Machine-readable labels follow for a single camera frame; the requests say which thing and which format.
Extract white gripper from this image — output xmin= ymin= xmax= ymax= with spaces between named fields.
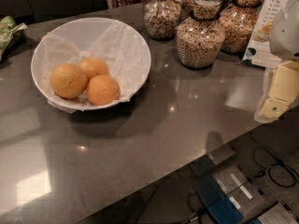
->
xmin=254 ymin=0 xmax=299 ymax=123

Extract orange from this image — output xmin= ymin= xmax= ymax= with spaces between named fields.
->
xmin=78 ymin=57 xmax=109 ymax=79
xmin=86 ymin=75 xmax=121 ymax=105
xmin=50 ymin=63 xmax=88 ymax=99

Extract white bowl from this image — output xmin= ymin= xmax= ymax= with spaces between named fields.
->
xmin=30 ymin=17 xmax=152 ymax=112

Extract white allergen info card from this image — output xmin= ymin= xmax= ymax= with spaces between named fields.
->
xmin=242 ymin=0 xmax=288 ymax=68

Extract right glass cereal jar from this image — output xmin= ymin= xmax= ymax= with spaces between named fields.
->
xmin=219 ymin=0 xmax=262 ymax=54

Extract front glass cereal jar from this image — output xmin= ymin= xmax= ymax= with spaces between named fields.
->
xmin=176 ymin=0 xmax=225 ymax=69

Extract grey floor boxes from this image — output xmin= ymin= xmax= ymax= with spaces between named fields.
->
xmin=207 ymin=144 xmax=299 ymax=224

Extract blue box under table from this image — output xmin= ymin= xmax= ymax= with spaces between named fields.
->
xmin=191 ymin=155 xmax=244 ymax=224

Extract white paper liner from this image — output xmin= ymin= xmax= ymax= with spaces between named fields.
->
xmin=41 ymin=21 xmax=148 ymax=114

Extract green snack packet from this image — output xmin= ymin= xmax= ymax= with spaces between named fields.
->
xmin=0 ymin=16 xmax=27 ymax=62

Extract black cable loop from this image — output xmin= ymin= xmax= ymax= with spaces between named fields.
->
xmin=251 ymin=147 xmax=299 ymax=189

